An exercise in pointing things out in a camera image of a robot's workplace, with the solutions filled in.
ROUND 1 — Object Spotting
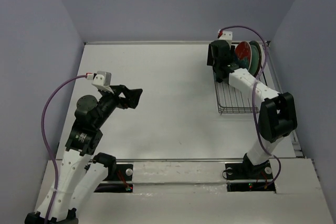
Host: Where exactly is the purple cable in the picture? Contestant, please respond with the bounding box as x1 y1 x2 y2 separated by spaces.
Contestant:
220 26 284 190
41 76 89 224

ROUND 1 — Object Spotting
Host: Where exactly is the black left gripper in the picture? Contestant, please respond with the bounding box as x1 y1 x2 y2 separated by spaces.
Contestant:
95 84 143 127

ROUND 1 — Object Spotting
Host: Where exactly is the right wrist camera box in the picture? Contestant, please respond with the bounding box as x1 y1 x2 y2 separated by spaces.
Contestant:
217 30 233 46

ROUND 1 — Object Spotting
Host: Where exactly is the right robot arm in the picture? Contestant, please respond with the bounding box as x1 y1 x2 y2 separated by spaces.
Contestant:
207 39 297 180

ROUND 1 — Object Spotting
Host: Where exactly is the red teal floral plate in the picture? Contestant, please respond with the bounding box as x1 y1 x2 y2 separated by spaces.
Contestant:
235 41 252 69

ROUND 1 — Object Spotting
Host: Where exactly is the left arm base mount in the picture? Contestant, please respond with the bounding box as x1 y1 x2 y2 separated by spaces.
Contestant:
94 163 133 193

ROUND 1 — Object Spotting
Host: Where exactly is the black wire dish rack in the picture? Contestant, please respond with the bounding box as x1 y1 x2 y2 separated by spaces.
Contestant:
214 42 264 114

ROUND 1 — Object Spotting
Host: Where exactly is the dark teal round plate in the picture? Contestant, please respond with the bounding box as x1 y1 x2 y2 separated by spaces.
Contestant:
251 40 262 75

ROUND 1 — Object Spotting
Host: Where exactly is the light green round plate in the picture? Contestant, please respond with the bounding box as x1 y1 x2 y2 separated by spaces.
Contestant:
249 41 259 77

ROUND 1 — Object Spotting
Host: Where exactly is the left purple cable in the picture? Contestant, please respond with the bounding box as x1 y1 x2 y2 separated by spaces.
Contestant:
41 76 89 224

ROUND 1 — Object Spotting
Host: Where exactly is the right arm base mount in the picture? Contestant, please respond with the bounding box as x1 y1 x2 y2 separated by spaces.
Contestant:
222 162 276 193

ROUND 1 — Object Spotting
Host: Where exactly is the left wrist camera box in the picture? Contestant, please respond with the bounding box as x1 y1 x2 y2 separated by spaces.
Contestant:
86 71 112 92

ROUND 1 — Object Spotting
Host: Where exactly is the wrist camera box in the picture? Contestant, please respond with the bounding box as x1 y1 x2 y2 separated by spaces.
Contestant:
86 71 112 92
217 30 233 46

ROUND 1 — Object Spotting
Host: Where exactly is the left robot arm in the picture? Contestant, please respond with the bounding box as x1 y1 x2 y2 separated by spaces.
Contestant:
25 85 143 223

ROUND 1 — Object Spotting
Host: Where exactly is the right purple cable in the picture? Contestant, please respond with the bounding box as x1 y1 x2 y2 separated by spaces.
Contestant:
220 26 284 190

